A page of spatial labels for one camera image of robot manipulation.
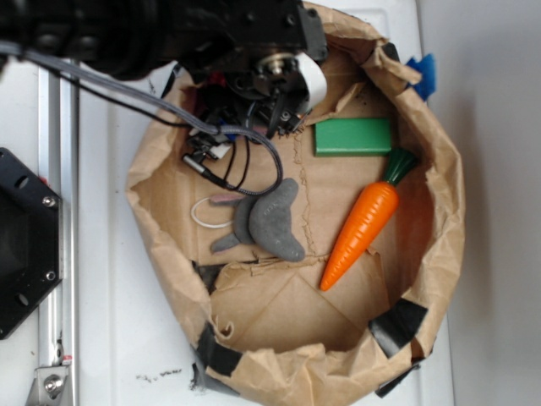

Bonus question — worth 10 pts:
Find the black tape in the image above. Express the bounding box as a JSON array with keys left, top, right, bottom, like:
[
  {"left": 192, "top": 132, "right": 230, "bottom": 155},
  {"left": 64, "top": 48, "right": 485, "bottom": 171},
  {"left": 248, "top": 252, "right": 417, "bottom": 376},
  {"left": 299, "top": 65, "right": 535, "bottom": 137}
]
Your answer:
[
  {"left": 369, "top": 299, "right": 428, "bottom": 359},
  {"left": 196, "top": 322, "right": 243, "bottom": 376}
]

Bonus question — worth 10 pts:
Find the brown paper bag tray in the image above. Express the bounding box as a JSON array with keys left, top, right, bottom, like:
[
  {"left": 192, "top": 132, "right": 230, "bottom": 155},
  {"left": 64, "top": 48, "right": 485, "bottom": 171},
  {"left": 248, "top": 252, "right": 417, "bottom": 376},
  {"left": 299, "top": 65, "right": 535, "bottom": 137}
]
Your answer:
[{"left": 127, "top": 6, "right": 466, "bottom": 405}]

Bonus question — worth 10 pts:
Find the orange toy carrot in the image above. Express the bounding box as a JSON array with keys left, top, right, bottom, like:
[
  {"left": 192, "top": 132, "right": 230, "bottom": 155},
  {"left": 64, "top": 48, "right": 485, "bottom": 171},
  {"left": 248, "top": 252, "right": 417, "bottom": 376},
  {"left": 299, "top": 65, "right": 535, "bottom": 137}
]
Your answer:
[{"left": 320, "top": 148, "right": 417, "bottom": 291}]

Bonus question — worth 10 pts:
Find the black tape lower left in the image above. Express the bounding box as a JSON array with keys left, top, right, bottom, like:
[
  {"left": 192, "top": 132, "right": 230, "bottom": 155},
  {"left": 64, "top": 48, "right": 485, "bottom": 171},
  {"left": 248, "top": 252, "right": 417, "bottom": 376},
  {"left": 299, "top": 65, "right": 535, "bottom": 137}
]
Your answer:
[{"left": 196, "top": 322, "right": 243, "bottom": 376}]

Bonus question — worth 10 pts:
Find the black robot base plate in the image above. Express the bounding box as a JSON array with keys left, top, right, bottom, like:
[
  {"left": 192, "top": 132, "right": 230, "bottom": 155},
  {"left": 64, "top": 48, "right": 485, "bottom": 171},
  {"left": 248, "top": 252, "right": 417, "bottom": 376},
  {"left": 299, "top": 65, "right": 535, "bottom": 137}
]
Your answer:
[{"left": 1, "top": 148, "right": 62, "bottom": 340}]

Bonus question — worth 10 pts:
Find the blue tape piece right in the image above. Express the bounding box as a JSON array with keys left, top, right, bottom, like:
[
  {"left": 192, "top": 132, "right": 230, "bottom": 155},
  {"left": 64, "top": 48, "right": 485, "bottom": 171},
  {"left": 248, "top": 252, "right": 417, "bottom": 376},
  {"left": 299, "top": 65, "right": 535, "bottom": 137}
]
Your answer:
[{"left": 406, "top": 53, "right": 436, "bottom": 102}]

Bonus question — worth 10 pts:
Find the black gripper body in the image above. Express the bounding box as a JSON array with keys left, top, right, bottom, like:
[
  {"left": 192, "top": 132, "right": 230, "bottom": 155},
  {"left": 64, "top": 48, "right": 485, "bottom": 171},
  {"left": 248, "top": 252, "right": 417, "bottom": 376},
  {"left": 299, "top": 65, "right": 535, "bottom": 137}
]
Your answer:
[{"left": 181, "top": 1, "right": 328, "bottom": 138}]

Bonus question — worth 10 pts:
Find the green wooden block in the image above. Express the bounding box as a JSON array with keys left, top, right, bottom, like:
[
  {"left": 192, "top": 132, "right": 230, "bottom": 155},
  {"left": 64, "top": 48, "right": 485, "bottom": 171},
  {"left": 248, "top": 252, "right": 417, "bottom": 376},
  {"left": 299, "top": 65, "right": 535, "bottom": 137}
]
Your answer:
[{"left": 314, "top": 118, "right": 391, "bottom": 157}]

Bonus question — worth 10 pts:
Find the white plastic tray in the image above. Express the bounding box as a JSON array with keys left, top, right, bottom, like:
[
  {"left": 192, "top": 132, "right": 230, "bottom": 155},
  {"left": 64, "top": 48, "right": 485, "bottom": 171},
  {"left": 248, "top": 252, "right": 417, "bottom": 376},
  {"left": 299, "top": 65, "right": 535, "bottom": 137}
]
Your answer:
[{"left": 73, "top": 1, "right": 455, "bottom": 405}]

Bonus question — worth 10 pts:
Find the aluminium extrusion rail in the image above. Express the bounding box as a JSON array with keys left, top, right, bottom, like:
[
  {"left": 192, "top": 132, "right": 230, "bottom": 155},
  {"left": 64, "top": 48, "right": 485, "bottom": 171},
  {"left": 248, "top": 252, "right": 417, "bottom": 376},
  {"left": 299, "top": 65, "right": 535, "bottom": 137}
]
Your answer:
[{"left": 38, "top": 68, "right": 79, "bottom": 405}]

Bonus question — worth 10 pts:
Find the grey braided cable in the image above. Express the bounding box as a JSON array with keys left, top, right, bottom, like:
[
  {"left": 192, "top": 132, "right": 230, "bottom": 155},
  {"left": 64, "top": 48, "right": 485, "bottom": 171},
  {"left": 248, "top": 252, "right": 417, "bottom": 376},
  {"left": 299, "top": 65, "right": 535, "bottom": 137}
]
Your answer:
[{"left": 0, "top": 41, "right": 285, "bottom": 196}]

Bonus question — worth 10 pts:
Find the metal corner bracket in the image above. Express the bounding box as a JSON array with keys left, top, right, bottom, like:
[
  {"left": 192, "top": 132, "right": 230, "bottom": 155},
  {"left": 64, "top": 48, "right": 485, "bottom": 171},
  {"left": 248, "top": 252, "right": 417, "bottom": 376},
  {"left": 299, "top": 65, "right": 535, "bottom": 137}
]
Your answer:
[{"left": 25, "top": 365, "right": 73, "bottom": 406}]

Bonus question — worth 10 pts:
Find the black tape lower right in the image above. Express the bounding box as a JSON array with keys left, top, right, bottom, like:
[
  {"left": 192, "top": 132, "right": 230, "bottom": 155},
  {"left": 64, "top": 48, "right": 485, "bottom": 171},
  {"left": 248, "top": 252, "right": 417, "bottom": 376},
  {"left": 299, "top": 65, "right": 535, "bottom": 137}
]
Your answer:
[{"left": 369, "top": 299, "right": 428, "bottom": 359}]

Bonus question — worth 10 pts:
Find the grey plush toy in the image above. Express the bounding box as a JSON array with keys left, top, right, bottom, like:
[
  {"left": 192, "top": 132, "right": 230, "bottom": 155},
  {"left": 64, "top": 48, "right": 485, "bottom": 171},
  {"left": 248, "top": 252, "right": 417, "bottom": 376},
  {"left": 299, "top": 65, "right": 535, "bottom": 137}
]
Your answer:
[{"left": 190, "top": 178, "right": 305, "bottom": 262}]

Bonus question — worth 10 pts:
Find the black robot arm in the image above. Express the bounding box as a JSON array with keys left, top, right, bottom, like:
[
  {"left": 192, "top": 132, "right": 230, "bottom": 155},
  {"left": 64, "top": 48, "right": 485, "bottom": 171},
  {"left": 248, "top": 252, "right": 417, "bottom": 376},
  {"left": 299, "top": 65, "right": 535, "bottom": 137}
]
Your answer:
[{"left": 1, "top": 1, "right": 328, "bottom": 178}]

